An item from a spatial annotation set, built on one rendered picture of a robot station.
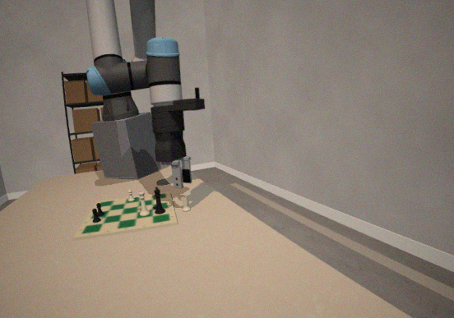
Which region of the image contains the black chess king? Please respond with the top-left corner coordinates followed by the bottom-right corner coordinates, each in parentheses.
top-left (154, 187), bottom-right (165, 214)

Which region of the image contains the green and cream chessboard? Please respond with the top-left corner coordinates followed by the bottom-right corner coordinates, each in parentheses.
top-left (73, 191), bottom-right (178, 241)

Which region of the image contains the white chess king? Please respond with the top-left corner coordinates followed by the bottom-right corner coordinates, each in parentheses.
top-left (138, 189), bottom-right (151, 216)

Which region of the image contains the white pawn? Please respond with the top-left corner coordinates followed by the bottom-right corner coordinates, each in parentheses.
top-left (128, 190), bottom-right (135, 201)

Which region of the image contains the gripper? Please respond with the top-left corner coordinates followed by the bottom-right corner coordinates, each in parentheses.
top-left (150, 85), bottom-right (205, 189)

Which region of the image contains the black pawn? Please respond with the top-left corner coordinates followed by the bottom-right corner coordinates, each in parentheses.
top-left (92, 209), bottom-right (101, 223)
top-left (96, 203), bottom-right (104, 217)

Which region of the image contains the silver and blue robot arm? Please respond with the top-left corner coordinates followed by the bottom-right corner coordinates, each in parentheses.
top-left (86, 0), bottom-right (181, 122)

